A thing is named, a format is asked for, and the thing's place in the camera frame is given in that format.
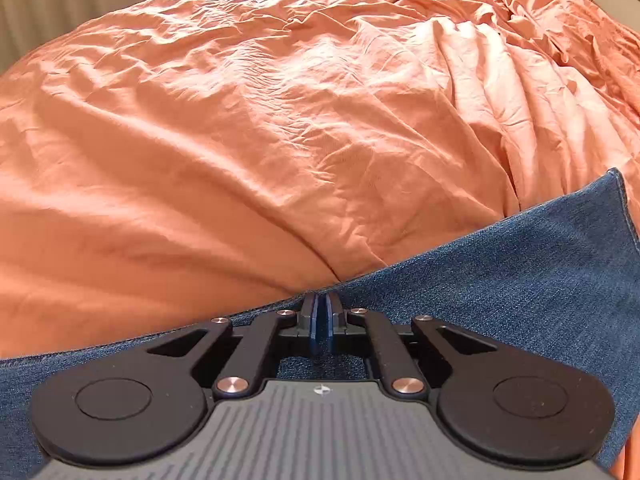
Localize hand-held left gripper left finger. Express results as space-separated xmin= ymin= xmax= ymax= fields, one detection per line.
xmin=148 ymin=292 xmax=321 ymax=401

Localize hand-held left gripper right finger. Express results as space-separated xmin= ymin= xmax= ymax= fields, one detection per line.
xmin=325 ymin=294 xmax=496 ymax=401

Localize blue denim pants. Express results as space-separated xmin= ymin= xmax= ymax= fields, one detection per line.
xmin=0 ymin=167 xmax=640 ymax=471

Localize orange bed sheet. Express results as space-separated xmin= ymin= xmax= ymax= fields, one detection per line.
xmin=0 ymin=0 xmax=640 ymax=480

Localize orange crumpled duvet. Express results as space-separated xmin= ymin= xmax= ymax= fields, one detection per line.
xmin=457 ymin=0 xmax=640 ymax=161

